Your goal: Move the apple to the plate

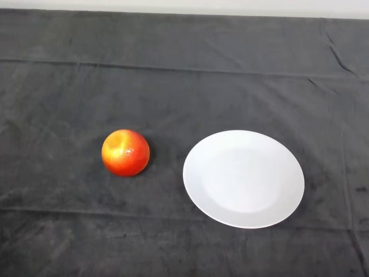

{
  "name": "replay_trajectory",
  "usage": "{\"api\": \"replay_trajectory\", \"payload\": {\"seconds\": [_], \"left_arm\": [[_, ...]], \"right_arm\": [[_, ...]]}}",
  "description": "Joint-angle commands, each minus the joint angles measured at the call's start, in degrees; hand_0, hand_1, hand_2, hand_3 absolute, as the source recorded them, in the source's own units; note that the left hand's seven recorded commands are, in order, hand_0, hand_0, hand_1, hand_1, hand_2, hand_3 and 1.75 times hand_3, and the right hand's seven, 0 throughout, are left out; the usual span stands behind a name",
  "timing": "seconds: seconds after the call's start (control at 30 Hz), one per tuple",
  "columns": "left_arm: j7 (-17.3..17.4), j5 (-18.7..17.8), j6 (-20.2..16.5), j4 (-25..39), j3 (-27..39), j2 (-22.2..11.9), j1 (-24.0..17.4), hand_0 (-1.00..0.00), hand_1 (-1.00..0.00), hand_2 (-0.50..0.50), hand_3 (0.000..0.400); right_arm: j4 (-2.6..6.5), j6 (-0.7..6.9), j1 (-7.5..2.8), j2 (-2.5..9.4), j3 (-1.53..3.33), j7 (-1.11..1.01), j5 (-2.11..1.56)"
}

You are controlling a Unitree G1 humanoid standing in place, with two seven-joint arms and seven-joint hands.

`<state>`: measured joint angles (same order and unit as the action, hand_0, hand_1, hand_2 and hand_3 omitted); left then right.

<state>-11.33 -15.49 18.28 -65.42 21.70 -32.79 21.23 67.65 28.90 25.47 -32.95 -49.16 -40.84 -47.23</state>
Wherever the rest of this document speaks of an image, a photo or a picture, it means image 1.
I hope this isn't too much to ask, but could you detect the red yellow apple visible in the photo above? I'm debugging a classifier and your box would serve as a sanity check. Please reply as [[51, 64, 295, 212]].
[[101, 129, 150, 177]]

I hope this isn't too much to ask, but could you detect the white round plate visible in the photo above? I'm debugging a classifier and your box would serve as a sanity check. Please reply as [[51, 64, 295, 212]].
[[182, 129, 306, 230]]

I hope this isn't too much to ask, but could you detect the black cloth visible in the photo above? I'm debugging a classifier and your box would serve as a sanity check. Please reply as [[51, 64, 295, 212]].
[[0, 8, 369, 277]]

